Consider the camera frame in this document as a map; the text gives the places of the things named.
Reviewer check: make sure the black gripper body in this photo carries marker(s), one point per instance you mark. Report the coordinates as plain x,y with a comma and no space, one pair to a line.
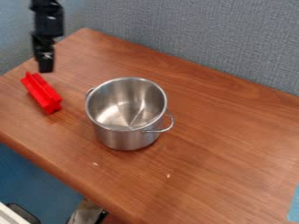
49,22

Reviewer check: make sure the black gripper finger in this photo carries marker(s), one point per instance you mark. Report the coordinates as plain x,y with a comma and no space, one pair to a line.
36,47
45,55

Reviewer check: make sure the red rectangular block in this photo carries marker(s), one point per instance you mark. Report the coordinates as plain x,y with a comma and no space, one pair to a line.
41,92

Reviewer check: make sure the stainless steel pot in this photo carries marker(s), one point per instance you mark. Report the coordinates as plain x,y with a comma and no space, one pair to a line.
127,109

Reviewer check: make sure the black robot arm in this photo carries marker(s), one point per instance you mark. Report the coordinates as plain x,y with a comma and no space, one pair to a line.
44,4

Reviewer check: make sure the white object bottom left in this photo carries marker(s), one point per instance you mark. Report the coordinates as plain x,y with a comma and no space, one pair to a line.
9,217

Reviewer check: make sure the black object bottom left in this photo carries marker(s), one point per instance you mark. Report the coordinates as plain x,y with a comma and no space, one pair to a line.
16,208

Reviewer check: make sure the grey table leg bracket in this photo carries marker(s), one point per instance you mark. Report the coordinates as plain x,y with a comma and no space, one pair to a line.
88,213

